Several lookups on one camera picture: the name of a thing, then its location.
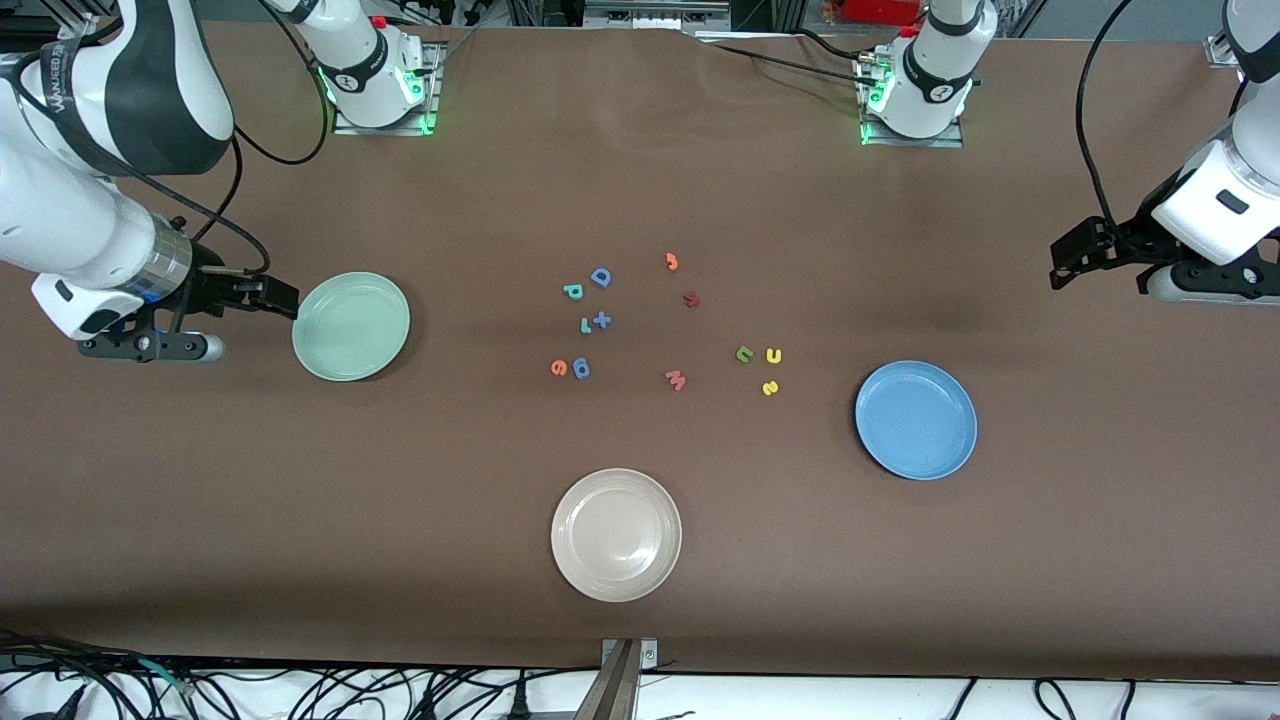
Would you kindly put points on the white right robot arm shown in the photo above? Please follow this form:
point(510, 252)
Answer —
point(60, 210)

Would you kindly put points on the beige plate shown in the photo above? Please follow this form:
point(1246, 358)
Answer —
point(616, 535)

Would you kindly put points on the light green plate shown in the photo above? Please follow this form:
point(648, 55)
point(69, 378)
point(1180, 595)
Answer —
point(350, 326)

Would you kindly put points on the black power plug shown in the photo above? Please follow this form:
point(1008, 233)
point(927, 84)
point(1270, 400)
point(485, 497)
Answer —
point(519, 700)

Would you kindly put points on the blue plate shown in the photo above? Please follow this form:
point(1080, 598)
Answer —
point(916, 420)

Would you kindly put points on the aluminium corner profile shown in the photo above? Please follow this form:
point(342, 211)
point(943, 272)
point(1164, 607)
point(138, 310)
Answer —
point(1218, 50)
point(70, 12)

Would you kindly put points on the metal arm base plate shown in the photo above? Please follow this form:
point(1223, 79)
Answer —
point(433, 95)
point(940, 143)

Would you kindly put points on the aluminium frame profile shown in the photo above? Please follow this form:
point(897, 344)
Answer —
point(655, 12)

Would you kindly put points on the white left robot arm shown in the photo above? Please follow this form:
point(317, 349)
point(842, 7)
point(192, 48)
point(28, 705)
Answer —
point(930, 90)

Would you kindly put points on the red background object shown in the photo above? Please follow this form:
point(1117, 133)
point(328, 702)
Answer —
point(880, 10)

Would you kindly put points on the blue foam letter D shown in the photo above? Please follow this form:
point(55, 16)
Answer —
point(597, 277)

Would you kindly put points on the brown table cover sheet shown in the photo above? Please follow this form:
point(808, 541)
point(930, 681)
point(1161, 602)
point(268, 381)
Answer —
point(640, 180)

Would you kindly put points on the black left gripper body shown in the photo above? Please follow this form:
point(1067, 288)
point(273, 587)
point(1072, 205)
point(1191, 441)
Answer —
point(1127, 243)

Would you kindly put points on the metal bracket post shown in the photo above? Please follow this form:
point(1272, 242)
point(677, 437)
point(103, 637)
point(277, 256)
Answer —
point(622, 690)

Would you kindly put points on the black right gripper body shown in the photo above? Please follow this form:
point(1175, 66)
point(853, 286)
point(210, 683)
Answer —
point(212, 287)

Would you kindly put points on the pink foam letter W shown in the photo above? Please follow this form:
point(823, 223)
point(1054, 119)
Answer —
point(676, 380)

